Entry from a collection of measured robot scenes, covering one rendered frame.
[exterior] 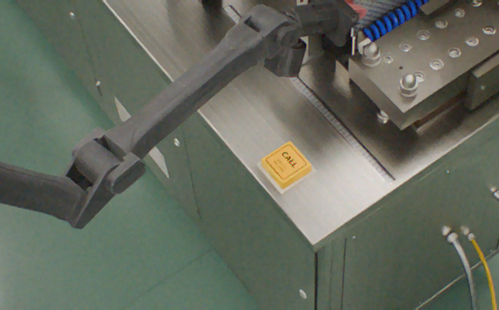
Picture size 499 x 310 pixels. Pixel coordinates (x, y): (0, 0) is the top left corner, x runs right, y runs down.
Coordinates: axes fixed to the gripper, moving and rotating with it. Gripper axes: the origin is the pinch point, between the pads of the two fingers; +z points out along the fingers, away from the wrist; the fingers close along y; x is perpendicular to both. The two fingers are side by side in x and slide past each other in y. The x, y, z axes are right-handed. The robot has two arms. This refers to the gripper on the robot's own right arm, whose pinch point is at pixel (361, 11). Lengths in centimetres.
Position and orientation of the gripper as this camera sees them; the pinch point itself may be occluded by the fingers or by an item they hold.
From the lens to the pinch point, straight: 203.6
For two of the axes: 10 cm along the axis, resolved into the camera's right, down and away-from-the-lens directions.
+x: 3.5, -7.1, -6.0
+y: 5.8, 6.7, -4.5
